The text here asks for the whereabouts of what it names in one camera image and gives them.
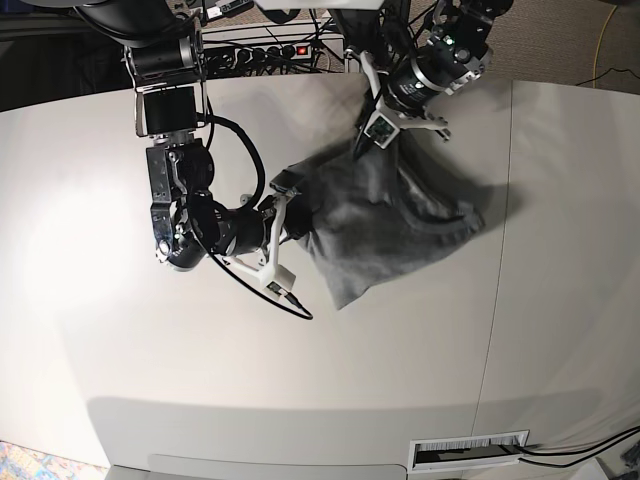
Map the yellow cable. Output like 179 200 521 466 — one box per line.
591 0 621 87

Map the white power strip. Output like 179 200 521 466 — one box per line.
205 40 315 68

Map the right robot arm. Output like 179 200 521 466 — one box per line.
74 1 288 276

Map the table cable grommet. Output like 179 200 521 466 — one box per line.
407 430 530 474

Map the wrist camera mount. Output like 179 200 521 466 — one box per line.
348 41 460 158
223 193 299 306

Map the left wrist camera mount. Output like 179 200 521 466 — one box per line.
348 41 460 158

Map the white overhead camera mount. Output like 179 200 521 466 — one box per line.
255 0 384 10

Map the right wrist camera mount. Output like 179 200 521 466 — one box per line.
223 193 299 306

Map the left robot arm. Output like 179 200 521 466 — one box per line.
386 1 513 115

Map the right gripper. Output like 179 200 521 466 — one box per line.
197 169 313 257

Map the grey T-shirt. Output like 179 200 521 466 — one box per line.
285 132 485 309

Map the black cable pair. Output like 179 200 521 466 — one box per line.
517 427 640 469

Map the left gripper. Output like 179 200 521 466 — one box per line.
388 54 445 112

